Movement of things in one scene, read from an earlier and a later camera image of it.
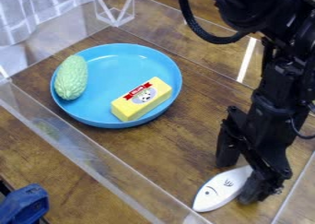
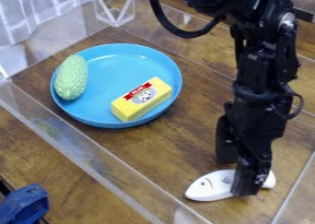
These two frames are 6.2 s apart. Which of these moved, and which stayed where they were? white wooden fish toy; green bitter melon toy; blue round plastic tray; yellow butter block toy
Moved: white wooden fish toy
Stayed: blue round plastic tray; green bitter melon toy; yellow butter block toy
